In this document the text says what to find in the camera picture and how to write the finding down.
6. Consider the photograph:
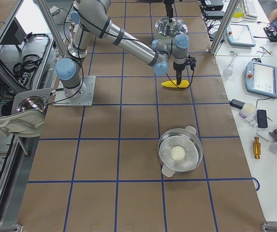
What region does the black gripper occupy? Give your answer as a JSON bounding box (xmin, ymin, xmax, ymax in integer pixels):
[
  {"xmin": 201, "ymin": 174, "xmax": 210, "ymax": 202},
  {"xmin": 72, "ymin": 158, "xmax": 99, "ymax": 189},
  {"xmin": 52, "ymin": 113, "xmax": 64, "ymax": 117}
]
[
  {"xmin": 165, "ymin": 5, "xmax": 174, "ymax": 18},
  {"xmin": 173, "ymin": 55, "xmax": 196, "ymax": 85}
]

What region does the yellow toy corn cob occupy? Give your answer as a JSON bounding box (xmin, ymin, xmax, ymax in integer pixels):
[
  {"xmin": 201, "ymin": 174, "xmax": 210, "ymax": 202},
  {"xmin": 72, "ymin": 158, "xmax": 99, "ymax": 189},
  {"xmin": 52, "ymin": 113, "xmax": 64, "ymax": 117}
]
[{"xmin": 161, "ymin": 80, "xmax": 190, "ymax": 89}]

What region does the glass pot lid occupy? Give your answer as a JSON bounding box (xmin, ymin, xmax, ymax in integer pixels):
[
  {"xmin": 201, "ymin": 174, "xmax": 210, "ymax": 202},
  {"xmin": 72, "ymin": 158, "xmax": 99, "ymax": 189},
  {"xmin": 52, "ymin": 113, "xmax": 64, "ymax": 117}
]
[{"xmin": 155, "ymin": 17, "xmax": 188, "ymax": 38}]

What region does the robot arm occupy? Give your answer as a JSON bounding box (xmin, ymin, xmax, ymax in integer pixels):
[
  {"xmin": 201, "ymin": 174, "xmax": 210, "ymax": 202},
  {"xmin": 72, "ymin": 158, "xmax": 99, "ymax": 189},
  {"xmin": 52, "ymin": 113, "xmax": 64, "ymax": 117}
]
[
  {"xmin": 163, "ymin": 0, "xmax": 175, "ymax": 19},
  {"xmin": 65, "ymin": 0, "xmax": 196, "ymax": 89}
]

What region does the pale green cooking pot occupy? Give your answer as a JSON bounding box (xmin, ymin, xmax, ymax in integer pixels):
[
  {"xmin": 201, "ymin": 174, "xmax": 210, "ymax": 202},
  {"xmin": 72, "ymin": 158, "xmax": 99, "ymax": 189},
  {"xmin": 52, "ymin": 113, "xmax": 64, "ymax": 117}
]
[{"xmin": 152, "ymin": 33, "xmax": 175, "ymax": 48}]

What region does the steel steamer pot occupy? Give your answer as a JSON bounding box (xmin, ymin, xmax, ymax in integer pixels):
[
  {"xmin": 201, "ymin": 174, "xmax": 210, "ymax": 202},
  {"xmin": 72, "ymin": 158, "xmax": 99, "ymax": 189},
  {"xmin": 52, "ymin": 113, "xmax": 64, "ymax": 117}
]
[{"xmin": 157, "ymin": 126, "xmax": 204, "ymax": 177}]

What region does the black power adapter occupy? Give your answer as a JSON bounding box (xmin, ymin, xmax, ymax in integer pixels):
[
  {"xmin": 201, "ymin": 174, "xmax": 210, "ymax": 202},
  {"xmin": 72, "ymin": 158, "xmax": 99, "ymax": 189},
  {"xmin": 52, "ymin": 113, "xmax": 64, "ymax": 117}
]
[{"xmin": 229, "ymin": 99, "xmax": 245, "ymax": 109}]

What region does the yellow tape roll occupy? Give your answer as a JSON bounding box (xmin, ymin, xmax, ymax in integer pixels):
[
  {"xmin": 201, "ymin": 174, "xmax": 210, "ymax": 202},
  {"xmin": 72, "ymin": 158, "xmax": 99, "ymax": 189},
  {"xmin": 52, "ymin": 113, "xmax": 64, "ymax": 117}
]
[{"xmin": 233, "ymin": 7, "xmax": 244, "ymax": 18}]

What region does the far teach pendant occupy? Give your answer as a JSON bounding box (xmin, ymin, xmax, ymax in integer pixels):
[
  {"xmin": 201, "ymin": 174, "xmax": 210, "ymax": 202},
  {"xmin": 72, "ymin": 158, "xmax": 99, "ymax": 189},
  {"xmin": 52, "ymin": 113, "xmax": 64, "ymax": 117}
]
[{"xmin": 226, "ymin": 24, "xmax": 256, "ymax": 47}]

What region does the teach pendant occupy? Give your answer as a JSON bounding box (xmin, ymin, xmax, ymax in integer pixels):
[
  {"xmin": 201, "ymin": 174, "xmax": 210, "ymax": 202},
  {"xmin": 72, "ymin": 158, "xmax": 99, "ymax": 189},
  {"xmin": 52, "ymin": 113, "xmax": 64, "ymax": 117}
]
[
  {"xmin": 244, "ymin": 61, "xmax": 277, "ymax": 98},
  {"xmin": 226, "ymin": 24, "xmax": 256, "ymax": 47}
]

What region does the white steamed bun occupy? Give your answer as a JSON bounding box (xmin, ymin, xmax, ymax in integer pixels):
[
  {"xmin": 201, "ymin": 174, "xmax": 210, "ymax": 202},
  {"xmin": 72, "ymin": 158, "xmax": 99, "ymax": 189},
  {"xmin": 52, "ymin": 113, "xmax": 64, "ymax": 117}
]
[{"xmin": 170, "ymin": 146, "xmax": 186, "ymax": 161}]

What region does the white plastic cup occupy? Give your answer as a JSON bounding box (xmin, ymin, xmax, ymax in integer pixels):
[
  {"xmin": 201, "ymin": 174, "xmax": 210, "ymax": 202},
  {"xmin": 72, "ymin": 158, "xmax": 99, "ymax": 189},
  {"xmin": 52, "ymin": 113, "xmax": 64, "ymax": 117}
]
[{"xmin": 239, "ymin": 103, "xmax": 256, "ymax": 118}]

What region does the white keyboard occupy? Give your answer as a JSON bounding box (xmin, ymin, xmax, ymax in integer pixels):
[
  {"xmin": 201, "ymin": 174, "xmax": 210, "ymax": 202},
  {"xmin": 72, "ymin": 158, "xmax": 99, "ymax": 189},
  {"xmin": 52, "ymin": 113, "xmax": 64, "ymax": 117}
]
[{"xmin": 241, "ymin": 0, "xmax": 258, "ymax": 19}]

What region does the near teach pendant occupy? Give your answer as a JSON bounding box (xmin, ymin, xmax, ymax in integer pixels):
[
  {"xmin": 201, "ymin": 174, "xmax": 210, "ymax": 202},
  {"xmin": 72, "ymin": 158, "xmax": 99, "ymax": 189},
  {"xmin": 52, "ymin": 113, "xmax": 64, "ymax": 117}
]
[{"xmin": 244, "ymin": 61, "xmax": 277, "ymax": 98}]

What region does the black smartphone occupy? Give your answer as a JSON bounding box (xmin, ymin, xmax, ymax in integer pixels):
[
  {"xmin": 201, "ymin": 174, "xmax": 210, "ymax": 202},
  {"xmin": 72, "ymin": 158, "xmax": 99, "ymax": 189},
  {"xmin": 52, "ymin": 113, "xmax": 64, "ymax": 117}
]
[{"xmin": 257, "ymin": 110, "xmax": 268, "ymax": 129}]

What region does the gold metal cylinder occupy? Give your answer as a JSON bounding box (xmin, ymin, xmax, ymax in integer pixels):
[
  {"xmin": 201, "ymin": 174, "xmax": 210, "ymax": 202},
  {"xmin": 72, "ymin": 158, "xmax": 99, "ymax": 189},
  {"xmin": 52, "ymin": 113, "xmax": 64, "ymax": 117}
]
[{"xmin": 253, "ymin": 136, "xmax": 261, "ymax": 160}]

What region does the aluminium frame post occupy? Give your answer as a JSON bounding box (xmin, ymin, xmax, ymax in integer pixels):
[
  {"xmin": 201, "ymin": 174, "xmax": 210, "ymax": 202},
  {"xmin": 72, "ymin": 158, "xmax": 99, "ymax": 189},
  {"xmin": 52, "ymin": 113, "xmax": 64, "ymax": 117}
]
[{"xmin": 209, "ymin": 0, "xmax": 239, "ymax": 56}]

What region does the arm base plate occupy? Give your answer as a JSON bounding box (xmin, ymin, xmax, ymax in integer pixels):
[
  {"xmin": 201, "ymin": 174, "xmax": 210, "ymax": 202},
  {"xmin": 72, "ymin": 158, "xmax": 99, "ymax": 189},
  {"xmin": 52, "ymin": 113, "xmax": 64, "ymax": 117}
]
[{"xmin": 53, "ymin": 75, "xmax": 96, "ymax": 107}]

